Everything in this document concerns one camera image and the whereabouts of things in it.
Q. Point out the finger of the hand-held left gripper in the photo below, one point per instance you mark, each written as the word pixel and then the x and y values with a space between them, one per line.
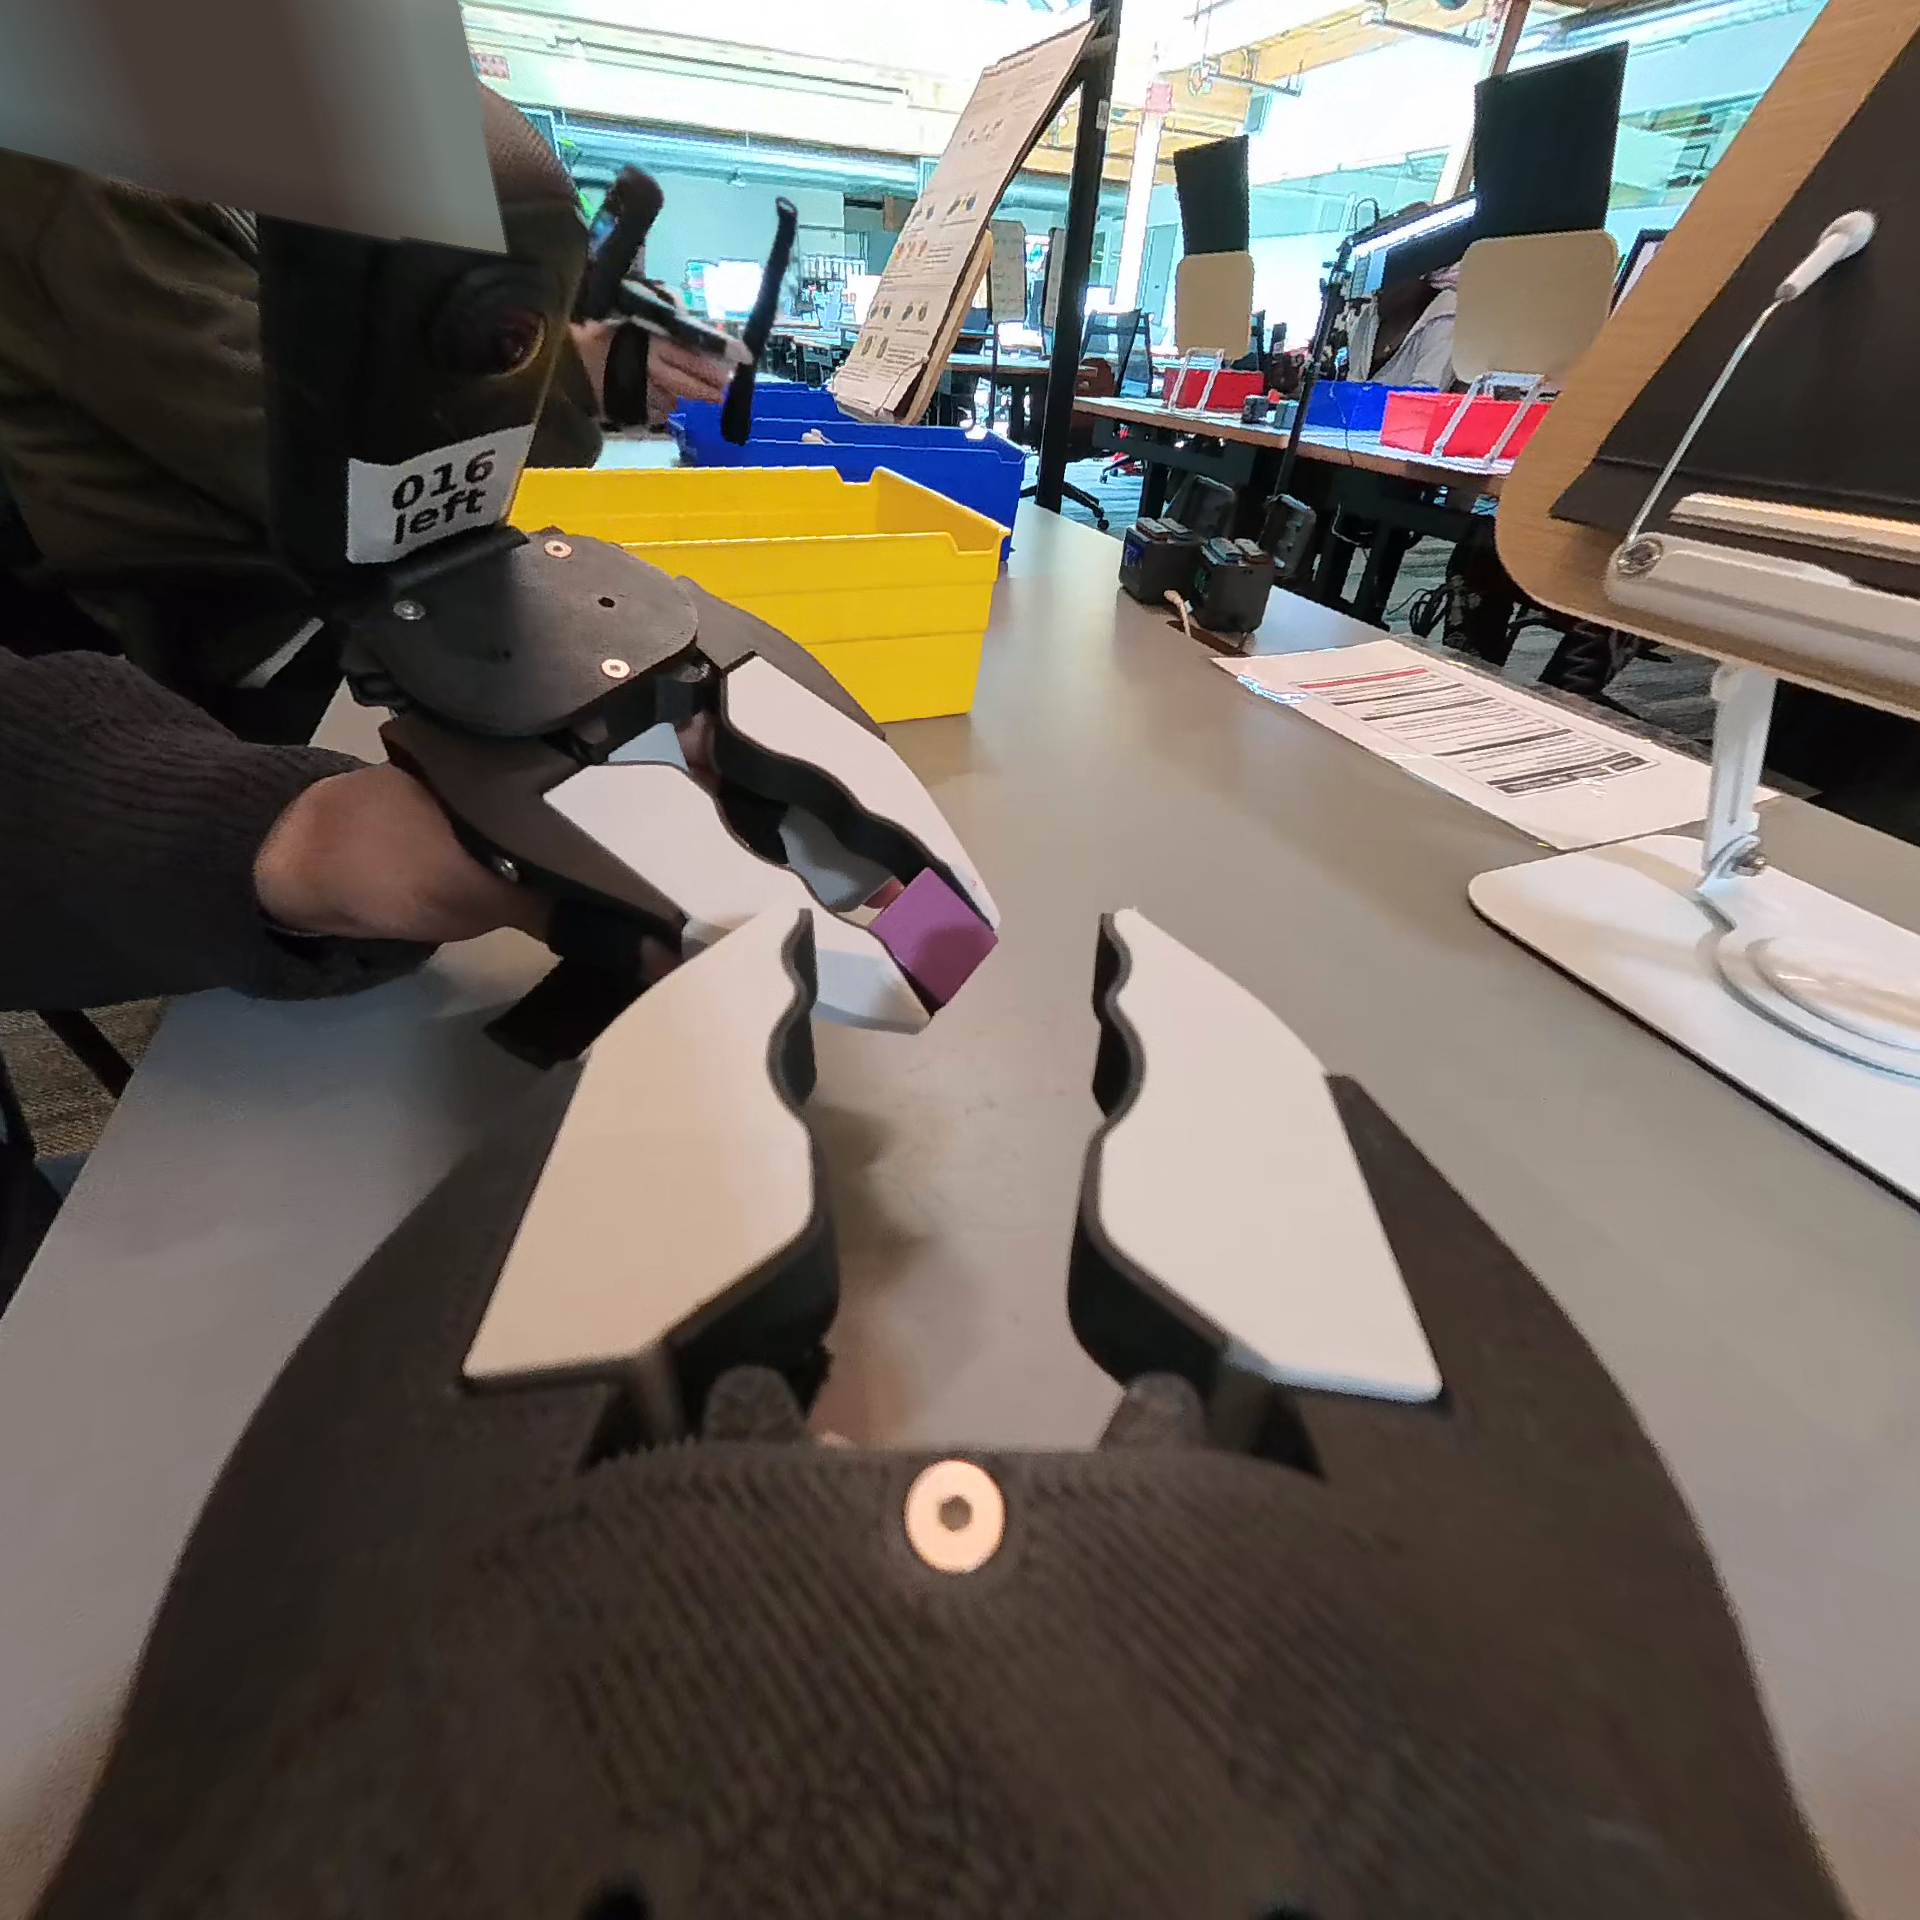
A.
pixel 855 750
pixel 644 841

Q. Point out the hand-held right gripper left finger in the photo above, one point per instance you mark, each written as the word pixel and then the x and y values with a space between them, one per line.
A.
pixel 660 1201

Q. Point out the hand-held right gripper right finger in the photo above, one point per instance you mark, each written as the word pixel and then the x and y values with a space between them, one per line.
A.
pixel 1259 1214

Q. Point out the yellow plastic bin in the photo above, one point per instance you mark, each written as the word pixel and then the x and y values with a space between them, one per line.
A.
pixel 840 571

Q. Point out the purple cube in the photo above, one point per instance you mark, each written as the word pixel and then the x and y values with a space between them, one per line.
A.
pixel 937 945

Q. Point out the person's left hand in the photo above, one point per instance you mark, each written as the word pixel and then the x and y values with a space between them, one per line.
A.
pixel 375 869

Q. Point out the blue plastic bin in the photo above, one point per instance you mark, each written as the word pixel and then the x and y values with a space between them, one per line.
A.
pixel 1359 406
pixel 931 466
pixel 763 406

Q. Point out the white tablet stand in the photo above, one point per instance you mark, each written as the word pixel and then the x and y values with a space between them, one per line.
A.
pixel 1620 932

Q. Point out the black pole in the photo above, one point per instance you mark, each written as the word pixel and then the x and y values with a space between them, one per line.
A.
pixel 1079 300

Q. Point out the red plastic bin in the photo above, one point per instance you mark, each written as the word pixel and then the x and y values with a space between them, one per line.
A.
pixel 1455 426
pixel 1212 388

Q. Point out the cardboard sign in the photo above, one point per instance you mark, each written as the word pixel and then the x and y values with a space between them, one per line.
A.
pixel 961 226

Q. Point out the printed paper sheet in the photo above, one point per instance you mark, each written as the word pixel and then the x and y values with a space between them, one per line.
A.
pixel 1500 735

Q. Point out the long wooden top table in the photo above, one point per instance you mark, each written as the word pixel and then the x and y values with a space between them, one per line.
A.
pixel 1348 446

